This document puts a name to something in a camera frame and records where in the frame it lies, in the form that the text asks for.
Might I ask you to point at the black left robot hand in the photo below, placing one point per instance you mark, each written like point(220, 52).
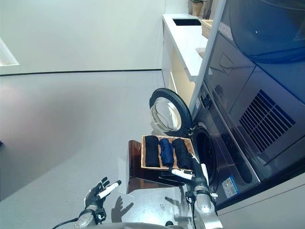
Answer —
point(95, 198)

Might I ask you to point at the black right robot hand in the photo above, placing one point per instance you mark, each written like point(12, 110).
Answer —
point(200, 173)

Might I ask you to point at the blue garment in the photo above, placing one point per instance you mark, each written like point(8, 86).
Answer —
point(166, 152)

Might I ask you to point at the large black garment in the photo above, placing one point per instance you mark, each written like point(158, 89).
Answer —
point(152, 151)

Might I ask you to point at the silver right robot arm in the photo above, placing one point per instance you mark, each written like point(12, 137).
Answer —
point(202, 205)

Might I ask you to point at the rectangular wicker laundry basket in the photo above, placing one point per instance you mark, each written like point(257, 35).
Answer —
point(187, 144)

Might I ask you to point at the dark brown glossy stool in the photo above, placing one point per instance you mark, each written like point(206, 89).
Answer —
point(135, 167)

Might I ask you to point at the grey robot torso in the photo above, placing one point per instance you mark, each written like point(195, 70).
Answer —
point(143, 226)

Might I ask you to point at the round glass washer door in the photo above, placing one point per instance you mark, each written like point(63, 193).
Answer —
point(164, 114)

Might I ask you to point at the small wicker storage basket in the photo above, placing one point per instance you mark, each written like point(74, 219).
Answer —
point(207, 27)

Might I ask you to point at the potted plant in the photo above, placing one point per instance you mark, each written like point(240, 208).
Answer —
point(196, 9)

